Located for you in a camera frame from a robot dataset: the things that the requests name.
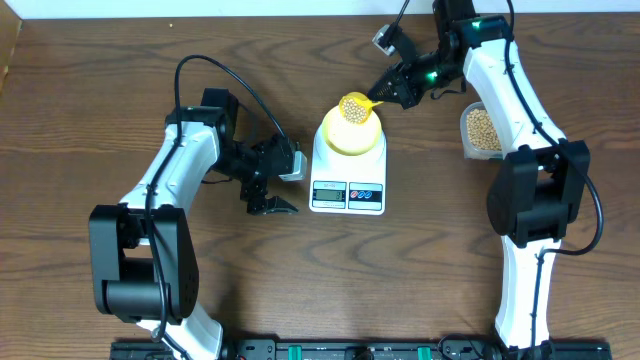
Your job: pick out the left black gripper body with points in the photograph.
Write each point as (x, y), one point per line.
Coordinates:
(244, 165)

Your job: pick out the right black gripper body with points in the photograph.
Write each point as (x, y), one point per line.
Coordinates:
(431, 73)

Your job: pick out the yellow scoop spoon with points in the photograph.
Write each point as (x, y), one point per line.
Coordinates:
(361, 99)

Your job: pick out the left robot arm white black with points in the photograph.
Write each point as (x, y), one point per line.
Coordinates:
(144, 266)

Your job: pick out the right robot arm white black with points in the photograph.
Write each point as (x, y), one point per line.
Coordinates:
(538, 189)

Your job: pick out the soybeans in scoop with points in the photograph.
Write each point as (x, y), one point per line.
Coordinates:
(353, 112)

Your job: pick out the white digital kitchen scale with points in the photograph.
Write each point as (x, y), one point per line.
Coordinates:
(344, 184)

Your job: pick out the yellow plastic bowl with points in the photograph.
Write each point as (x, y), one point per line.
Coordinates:
(349, 138)

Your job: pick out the pile of soybeans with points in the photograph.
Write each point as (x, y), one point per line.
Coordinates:
(481, 131)

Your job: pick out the clear plastic container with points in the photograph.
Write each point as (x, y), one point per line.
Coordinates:
(471, 152)

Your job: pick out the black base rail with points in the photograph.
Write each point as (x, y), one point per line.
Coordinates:
(457, 349)

